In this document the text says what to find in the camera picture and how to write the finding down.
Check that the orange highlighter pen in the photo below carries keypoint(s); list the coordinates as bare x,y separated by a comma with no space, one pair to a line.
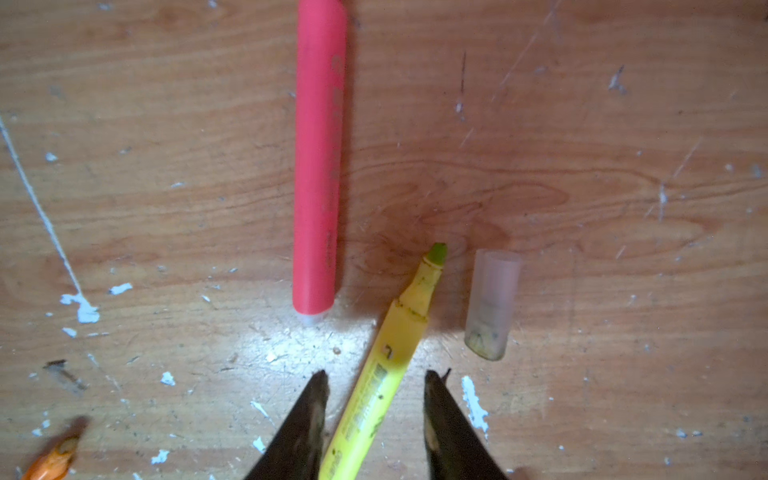
56,464

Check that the pink highlighter pen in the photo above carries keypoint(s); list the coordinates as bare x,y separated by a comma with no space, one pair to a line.
320,82

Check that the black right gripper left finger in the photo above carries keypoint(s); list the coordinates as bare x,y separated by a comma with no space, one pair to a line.
297,448

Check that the yellow highlighter pen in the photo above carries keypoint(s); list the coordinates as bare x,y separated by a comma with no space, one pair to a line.
396,342

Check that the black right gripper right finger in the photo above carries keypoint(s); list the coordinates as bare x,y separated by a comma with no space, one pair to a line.
453,450

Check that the translucent frosted pen cap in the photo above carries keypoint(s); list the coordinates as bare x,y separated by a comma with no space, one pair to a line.
491,305

